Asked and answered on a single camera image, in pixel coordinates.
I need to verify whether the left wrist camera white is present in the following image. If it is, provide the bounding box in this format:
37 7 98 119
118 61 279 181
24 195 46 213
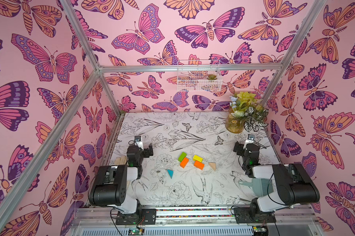
134 135 144 150

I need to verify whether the yellow block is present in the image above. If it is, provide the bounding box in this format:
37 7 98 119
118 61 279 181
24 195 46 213
193 155 203 162

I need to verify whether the green circuit board right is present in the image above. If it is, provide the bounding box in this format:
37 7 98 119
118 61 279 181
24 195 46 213
253 226 269 236

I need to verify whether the small succulent in basket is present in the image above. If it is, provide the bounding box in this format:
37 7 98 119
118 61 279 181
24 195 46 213
207 74 217 80

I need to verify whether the green circuit board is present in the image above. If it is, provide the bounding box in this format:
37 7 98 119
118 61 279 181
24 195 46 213
253 226 269 236
128 228 144 236

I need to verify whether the orange small block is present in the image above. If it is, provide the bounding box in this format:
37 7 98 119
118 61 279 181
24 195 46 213
194 161 205 170

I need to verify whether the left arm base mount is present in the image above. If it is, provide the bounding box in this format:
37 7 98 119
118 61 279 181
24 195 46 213
116 208 156 225

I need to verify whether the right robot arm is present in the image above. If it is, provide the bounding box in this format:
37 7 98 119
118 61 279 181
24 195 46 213
233 140 320 214

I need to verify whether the aluminium frame back bar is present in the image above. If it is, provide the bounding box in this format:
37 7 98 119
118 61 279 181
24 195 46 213
99 64 282 73

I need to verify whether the aluminium frame left post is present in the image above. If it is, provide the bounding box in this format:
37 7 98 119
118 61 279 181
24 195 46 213
59 0 121 116

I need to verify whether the aluminium front rail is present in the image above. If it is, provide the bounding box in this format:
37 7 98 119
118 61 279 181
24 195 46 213
73 205 317 227

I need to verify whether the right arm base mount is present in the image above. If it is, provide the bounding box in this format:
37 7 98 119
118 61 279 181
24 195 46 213
230 206 276 224

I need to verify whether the green rectangular block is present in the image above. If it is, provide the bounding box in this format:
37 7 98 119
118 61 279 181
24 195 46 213
178 152 187 162

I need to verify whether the amber glass vase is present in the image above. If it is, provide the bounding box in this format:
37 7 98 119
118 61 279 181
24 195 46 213
225 107 244 134

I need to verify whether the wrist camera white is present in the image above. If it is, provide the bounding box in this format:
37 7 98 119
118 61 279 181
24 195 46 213
244 134 256 147
134 135 144 150

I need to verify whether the beige rubber glove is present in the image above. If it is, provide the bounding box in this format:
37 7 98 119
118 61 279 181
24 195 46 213
113 156 128 165

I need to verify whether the aluminium frame left diagonal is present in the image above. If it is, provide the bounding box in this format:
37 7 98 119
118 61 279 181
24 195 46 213
0 70 100 232

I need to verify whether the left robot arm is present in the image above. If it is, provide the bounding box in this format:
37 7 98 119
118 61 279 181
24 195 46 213
89 144 153 217

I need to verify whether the teal triangle block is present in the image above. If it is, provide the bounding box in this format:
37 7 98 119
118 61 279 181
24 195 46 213
167 169 173 179

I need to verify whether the aluminium frame right post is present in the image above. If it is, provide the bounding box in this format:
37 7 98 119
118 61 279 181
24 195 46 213
262 0 327 107

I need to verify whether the white wire basket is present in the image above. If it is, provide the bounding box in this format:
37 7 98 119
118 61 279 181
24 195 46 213
176 64 223 92

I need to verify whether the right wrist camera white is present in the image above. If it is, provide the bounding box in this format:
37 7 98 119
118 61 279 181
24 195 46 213
244 134 256 147

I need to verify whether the natural wood triangle block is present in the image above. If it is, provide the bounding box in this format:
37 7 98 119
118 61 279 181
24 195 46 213
208 162 216 171

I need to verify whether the orange long rectangular block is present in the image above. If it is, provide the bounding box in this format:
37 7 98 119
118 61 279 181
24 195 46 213
180 157 189 168

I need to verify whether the aluminium frame post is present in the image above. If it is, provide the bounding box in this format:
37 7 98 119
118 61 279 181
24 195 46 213
59 0 121 116
262 0 327 107

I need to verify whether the artificial plant bouquet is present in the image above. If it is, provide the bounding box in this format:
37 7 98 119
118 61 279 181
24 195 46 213
230 91 269 132

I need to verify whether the green circuit board left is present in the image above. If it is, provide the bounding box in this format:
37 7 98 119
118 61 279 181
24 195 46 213
128 228 144 236

